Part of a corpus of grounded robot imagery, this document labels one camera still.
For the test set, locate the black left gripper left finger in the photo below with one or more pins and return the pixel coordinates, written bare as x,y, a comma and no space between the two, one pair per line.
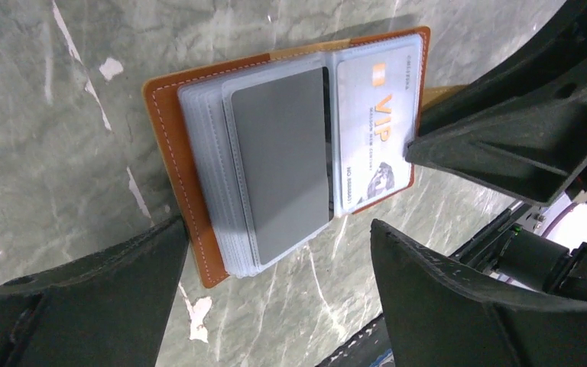
109,308

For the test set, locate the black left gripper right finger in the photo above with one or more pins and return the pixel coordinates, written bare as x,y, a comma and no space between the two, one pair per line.
440,312

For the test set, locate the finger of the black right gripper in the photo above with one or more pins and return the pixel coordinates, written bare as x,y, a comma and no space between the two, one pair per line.
560,45
531,147

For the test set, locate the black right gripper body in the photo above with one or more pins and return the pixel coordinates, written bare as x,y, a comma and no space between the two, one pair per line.
515,244

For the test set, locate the white VIP credit card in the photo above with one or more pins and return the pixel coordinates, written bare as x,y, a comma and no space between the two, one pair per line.
377,102

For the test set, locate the brown leather card holder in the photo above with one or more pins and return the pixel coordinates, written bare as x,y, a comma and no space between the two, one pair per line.
190,120

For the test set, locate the dark grey credit card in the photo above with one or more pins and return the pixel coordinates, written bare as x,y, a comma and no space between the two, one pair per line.
279,121

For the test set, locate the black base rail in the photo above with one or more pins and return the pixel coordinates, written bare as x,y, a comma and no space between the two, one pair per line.
370,346

